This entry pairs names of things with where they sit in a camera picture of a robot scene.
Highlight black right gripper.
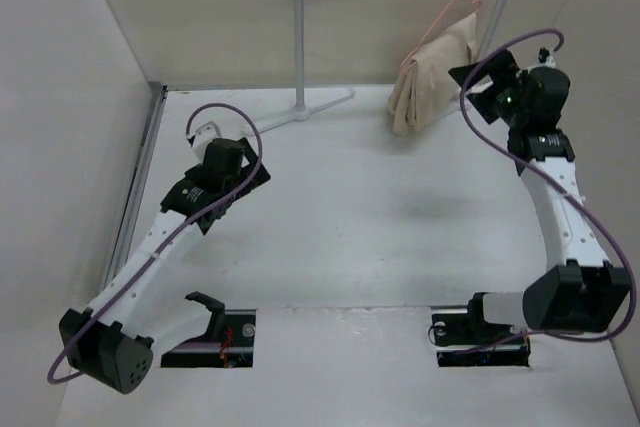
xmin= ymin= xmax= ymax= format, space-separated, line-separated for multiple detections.
xmin=450 ymin=49 xmax=529 ymax=129

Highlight beige trousers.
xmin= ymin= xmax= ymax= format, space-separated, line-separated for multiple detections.
xmin=387 ymin=13 xmax=477 ymax=136

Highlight pink wire hanger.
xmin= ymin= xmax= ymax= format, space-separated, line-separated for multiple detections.
xmin=398 ymin=0 xmax=484 ymax=74

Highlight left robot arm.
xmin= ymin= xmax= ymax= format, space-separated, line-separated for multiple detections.
xmin=59 ymin=134 xmax=270 ymax=394

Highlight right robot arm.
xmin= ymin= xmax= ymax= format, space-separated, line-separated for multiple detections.
xmin=449 ymin=50 xmax=631 ymax=343

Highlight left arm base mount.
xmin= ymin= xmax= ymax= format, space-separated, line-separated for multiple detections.
xmin=160 ymin=292 xmax=257 ymax=369

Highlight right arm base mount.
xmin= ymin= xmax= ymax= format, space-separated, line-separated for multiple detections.
xmin=427 ymin=292 xmax=531 ymax=368

